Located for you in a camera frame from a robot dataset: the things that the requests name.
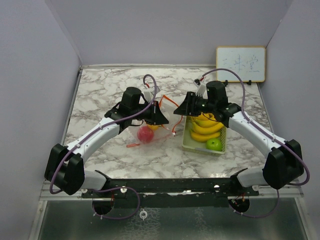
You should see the small whiteboard with wooden frame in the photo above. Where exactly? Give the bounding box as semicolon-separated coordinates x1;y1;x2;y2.
216;46;266;83

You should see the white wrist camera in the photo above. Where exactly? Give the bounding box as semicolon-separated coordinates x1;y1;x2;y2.
193;77;207;97
143;86;156;103

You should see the orange toy bell pepper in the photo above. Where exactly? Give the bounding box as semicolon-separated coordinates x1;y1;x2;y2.
146;124;160;131

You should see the yellow toy banana bunch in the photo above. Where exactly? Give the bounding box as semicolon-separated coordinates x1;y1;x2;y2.
190;118;224;143

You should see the red toy apple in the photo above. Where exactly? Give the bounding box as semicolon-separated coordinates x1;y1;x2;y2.
137;126;154;144

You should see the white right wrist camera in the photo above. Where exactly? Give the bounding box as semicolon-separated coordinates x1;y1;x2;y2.
193;77;207;97

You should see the clear orange-zip bag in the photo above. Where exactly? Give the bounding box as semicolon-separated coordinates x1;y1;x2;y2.
126;95;183;148

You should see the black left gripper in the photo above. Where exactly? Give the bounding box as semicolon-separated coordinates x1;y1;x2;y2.
131;100;169;126

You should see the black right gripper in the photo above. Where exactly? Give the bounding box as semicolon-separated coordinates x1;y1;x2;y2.
174;91;216;117

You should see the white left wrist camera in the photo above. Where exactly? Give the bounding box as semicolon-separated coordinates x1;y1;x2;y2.
143;86;156;103

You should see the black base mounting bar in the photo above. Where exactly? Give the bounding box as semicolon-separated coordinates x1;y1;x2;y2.
81;177;259;209

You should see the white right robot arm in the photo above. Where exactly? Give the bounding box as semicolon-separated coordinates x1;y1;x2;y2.
173;81;304;196

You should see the green toy apple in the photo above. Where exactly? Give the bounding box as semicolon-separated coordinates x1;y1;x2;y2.
205;138;223;152

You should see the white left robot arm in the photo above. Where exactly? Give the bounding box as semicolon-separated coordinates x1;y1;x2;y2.
44;87;169;198

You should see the pale green perforated basket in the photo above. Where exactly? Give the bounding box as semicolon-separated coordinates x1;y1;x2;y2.
182;116;227;155

